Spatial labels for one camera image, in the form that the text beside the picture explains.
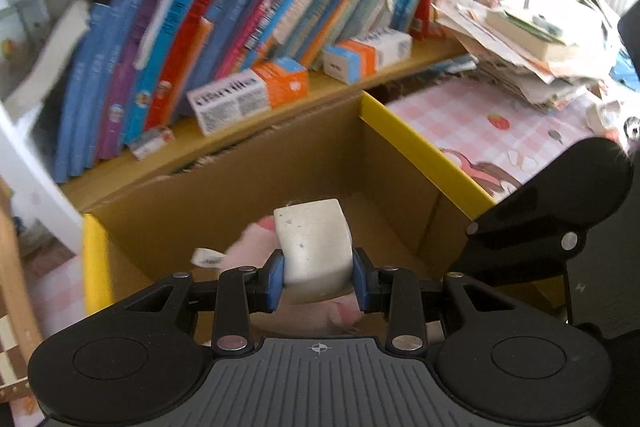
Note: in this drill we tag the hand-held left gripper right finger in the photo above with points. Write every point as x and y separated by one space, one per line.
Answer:
362 282

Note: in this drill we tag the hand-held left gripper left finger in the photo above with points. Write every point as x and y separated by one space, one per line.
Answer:
274 282

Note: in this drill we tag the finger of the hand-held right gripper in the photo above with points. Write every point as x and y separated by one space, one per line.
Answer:
625 67
500 247

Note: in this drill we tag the cream foam block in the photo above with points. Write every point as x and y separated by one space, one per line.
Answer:
312 247

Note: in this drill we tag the pink plush pig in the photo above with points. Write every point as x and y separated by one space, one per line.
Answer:
320 314

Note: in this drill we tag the yellow cardboard box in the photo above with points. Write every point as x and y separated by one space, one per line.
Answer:
390 187

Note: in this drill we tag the pink checked desktop mat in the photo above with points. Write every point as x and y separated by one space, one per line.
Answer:
475 122

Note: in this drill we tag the pile of papers and books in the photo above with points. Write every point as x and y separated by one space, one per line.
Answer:
515 57

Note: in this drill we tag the small red white carton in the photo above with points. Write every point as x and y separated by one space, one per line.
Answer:
150 143

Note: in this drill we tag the orange white carton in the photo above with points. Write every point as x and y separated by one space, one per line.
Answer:
235 99
360 57

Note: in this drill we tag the white wooden bookshelf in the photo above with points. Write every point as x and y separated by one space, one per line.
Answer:
40 187

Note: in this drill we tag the row of leaning books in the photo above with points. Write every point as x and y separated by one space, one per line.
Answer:
200 17

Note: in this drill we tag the thick white-paged book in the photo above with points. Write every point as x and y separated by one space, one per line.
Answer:
50 57

